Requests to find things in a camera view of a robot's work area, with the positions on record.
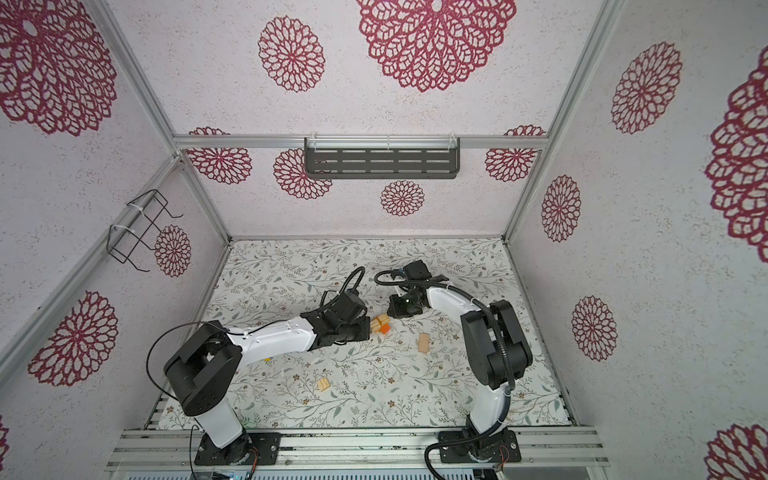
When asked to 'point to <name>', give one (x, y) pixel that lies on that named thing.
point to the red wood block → (384, 329)
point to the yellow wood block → (267, 359)
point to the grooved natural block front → (323, 384)
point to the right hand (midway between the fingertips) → (390, 308)
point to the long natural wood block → (423, 345)
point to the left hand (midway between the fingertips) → (370, 332)
